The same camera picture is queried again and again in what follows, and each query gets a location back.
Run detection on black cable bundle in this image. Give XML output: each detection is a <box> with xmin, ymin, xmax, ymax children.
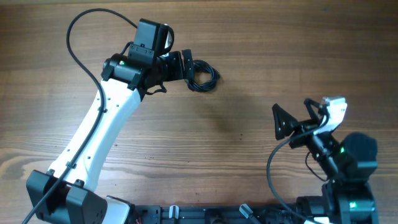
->
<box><xmin>185</xmin><ymin>59</ymin><xmax>221</xmax><ymax>93</ymax></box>

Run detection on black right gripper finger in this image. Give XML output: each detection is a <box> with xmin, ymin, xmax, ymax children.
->
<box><xmin>272</xmin><ymin>103</ymin><xmax>299</xmax><ymax>140</ymax></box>
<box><xmin>303</xmin><ymin>98</ymin><xmax>323</xmax><ymax>120</ymax></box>

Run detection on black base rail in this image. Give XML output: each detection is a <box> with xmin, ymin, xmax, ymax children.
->
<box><xmin>133</xmin><ymin>203</ymin><xmax>327</xmax><ymax>224</ymax></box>

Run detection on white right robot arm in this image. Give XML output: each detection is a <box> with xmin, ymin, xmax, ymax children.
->
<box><xmin>270</xmin><ymin>96</ymin><xmax>379</xmax><ymax>223</ymax></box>

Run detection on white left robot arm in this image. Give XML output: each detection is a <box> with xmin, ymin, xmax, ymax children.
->
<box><xmin>26</xmin><ymin>19</ymin><xmax>193</xmax><ymax>223</ymax></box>

